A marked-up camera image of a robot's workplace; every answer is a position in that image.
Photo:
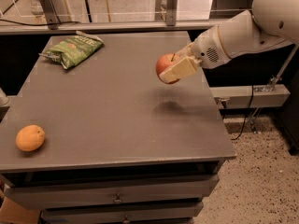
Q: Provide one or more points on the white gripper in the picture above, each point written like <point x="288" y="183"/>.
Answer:
<point x="206" y="49"/>

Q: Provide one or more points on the red apple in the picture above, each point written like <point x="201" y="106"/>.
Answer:
<point x="165" y="61"/>

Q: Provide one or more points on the orange fruit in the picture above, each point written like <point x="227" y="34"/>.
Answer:
<point x="30" y="138"/>

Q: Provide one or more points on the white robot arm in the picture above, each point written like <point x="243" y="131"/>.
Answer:
<point x="270" y="24"/>

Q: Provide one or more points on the grey drawer cabinet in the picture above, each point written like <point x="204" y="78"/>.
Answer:
<point x="112" y="119"/>

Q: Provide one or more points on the green chip bag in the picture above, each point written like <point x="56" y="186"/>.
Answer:
<point x="74" y="50"/>

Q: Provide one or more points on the lower grey drawer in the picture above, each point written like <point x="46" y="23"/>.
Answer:
<point x="119" y="213"/>

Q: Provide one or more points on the grey drawer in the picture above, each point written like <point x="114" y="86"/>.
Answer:
<point x="114" y="192"/>
<point x="119" y="213"/>

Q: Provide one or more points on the upper grey drawer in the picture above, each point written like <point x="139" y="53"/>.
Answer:
<point x="114" y="192"/>

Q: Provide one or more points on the cardboard box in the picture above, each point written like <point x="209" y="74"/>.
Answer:
<point x="13" y="213"/>

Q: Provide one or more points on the metal railing frame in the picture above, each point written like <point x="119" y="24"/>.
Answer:
<point x="103" y="16"/>

